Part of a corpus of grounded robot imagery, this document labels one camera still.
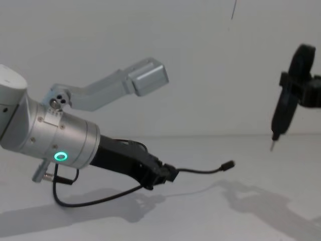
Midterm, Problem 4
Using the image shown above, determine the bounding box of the black cable with plug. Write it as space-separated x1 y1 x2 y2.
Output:
175 160 236 175

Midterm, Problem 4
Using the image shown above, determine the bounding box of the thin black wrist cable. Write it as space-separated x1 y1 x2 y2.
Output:
52 140 148 207

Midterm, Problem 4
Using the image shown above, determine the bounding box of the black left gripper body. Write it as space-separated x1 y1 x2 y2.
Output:
89 134 163 188

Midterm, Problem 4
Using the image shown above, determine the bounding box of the white table cloth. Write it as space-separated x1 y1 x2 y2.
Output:
0 135 321 241

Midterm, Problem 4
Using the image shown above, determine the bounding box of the white curtain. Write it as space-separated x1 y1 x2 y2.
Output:
0 0 321 138

